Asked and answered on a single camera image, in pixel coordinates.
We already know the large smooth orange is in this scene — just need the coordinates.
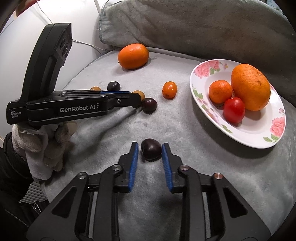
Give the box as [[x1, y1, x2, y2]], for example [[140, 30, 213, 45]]
[[118, 43, 149, 70]]

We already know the dark plum back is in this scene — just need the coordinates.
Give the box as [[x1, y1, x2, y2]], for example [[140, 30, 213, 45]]
[[107, 81, 121, 91]]

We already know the dark plum front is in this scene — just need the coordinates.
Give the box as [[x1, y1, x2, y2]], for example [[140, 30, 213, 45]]
[[141, 138, 162, 162]]

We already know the dark plum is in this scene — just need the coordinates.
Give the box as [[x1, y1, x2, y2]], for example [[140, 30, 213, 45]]
[[142, 97, 158, 114], [141, 138, 162, 162], [107, 81, 121, 91]]

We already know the large brown longan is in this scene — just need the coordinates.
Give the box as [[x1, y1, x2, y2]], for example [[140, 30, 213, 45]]
[[91, 86, 101, 91]]

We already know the left gloved hand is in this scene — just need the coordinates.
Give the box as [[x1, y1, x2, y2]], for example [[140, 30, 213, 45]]
[[12, 121, 77, 180]]

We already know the floral white plate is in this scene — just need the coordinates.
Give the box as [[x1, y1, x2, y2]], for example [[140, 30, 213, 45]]
[[190, 59, 286, 149]]

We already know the grey back cushion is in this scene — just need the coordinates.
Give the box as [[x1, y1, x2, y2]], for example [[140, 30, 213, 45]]
[[98, 1, 295, 104]]

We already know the mandarin with stem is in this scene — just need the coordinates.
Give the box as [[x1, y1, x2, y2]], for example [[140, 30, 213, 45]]
[[208, 80, 233, 104]]

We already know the red tomato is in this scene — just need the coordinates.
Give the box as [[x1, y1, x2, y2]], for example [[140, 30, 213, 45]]
[[223, 97, 245, 123]]

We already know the small kumquat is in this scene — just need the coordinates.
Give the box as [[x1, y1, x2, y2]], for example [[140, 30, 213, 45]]
[[162, 81, 178, 99]]

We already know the large rough orange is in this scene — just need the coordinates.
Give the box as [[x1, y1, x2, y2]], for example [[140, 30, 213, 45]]
[[231, 64, 271, 111]]

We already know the small brown longan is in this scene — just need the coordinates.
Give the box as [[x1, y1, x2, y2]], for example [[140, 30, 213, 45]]
[[132, 90, 145, 101]]

